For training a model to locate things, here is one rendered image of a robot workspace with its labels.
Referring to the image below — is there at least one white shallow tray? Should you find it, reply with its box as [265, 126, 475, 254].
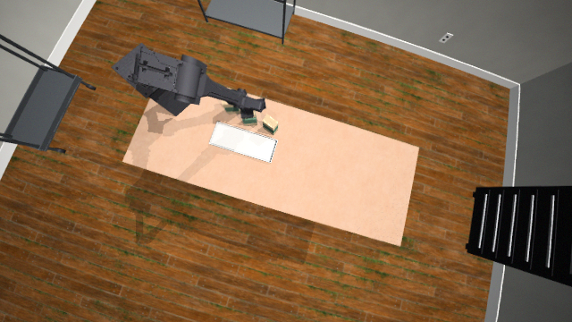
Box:
[209, 122, 278, 163]

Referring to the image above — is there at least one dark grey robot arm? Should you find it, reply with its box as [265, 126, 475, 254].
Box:
[126, 47, 266, 114]

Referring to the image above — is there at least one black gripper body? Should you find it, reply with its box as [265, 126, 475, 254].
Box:
[240, 108, 254, 119]

